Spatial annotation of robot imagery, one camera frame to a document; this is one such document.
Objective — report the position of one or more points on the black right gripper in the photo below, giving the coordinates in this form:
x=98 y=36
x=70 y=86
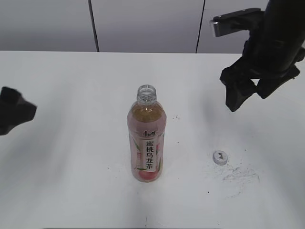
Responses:
x=242 y=79

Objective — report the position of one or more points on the white bottle cap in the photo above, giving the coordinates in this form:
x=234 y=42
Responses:
x=220 y=157

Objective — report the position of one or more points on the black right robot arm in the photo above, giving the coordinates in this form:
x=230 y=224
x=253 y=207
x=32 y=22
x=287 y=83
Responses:
x=276 y=36

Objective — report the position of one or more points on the oolong tea plastic bottle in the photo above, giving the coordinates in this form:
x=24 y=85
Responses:
x=146 y=121

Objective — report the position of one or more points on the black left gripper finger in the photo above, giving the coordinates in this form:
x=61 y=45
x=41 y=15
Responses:
x=14 y=110

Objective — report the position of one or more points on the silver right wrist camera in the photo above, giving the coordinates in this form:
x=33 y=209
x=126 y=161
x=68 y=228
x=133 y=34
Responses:
x=241 y=20

